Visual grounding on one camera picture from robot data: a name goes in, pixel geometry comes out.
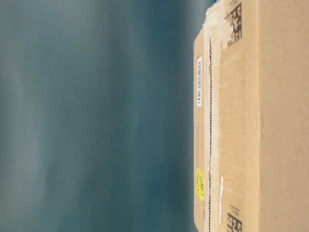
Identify brown cardboard box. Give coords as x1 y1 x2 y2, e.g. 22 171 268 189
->
193 0 309 232

